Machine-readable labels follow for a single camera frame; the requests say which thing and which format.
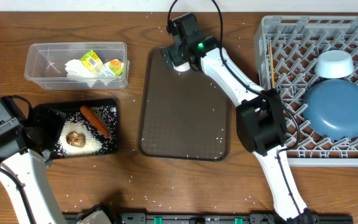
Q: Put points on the clear plastic bin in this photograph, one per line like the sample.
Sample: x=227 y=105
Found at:
x=45 y=65

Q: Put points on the grey dishwasher rack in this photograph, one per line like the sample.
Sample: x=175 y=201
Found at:
x=297 y=42

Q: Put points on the orange carrot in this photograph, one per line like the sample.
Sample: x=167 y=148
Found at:
x=94 y=120

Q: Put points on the black waste tray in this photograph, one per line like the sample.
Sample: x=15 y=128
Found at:
x=73 y=106

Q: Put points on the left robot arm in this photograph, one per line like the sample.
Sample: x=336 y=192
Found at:
x=27 y=148

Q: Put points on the light blue bowl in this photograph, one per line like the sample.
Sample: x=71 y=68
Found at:
x=334 y=64

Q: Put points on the green snack wrapper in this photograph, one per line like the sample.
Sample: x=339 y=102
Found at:
x=112 y=68

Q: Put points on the dark blue plate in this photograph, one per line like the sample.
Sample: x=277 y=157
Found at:
x=332 y=109

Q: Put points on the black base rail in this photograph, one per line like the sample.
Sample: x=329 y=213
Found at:
x=197 y=218

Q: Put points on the white plastic cup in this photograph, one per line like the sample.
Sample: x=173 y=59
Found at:
x=182 y=68

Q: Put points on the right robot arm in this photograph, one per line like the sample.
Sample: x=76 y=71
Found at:
x=260 y=114

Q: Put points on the white napkin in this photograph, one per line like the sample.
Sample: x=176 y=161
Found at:
x=75 y=69

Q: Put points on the dark brown serving tray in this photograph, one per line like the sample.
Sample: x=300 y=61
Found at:
x=185 y=115

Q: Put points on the wooden chopstick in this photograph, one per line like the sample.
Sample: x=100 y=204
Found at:
x=271 y=65

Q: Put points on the golden brown food scrap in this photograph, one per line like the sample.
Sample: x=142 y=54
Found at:
x=76 y=139

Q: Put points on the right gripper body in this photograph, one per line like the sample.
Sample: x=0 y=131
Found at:
x=180 y=55

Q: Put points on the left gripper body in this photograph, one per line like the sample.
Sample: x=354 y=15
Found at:
x=48 y=127

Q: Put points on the white rice pile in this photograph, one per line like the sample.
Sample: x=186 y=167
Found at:
x=96 y=142

